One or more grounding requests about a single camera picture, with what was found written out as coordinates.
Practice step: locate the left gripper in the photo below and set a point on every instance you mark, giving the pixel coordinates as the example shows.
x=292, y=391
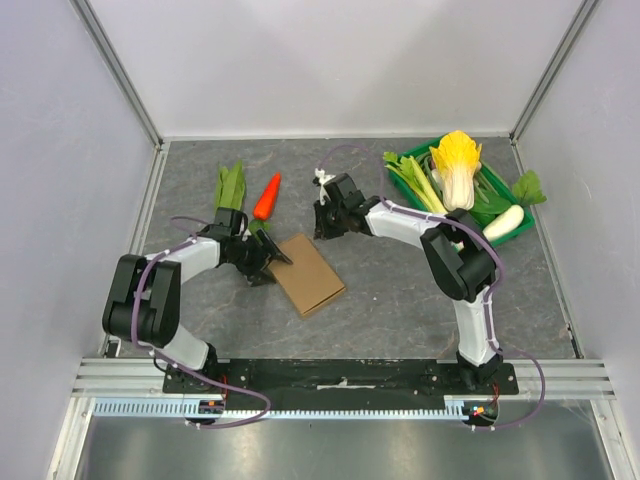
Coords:
x=264, y=253

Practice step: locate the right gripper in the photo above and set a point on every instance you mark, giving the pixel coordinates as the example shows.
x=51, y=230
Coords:
x=326, y=220

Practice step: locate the brown cardboard express box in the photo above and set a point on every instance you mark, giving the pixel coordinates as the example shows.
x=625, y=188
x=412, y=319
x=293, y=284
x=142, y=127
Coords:
x=309, y=282

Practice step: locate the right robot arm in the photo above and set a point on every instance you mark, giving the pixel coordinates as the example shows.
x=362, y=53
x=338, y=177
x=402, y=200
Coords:
x=463, y=264

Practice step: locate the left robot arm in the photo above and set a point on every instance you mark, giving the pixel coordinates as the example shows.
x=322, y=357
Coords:
x=143, y=306

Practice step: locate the orange carrot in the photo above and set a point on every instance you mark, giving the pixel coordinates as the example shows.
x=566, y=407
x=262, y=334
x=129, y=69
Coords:
x=264, y=207

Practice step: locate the green leafy lettuce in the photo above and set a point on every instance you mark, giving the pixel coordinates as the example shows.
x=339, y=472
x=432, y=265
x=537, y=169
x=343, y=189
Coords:
x=230, y=189

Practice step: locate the green celery stalk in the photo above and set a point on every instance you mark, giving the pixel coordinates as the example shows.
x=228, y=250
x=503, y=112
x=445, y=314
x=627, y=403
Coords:
x=409, y=171

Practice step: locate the green plastic tray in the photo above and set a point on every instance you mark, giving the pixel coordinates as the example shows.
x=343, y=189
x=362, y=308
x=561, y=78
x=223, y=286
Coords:
x=504, y=188

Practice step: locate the yellow napa cabbage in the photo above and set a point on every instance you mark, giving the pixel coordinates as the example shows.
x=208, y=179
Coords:
x=457, y=159

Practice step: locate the green bok choy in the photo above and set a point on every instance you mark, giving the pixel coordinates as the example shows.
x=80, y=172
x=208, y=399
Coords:
x=487, y=207

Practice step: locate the white radish with leaves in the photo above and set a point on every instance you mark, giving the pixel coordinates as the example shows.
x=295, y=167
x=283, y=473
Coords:
x=528, y=192

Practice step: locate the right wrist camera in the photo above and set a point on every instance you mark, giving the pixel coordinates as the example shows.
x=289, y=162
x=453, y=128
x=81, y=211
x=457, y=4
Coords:
x=321, y=179

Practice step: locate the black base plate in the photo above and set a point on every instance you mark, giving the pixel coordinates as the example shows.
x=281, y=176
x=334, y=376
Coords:
x=429, y=375

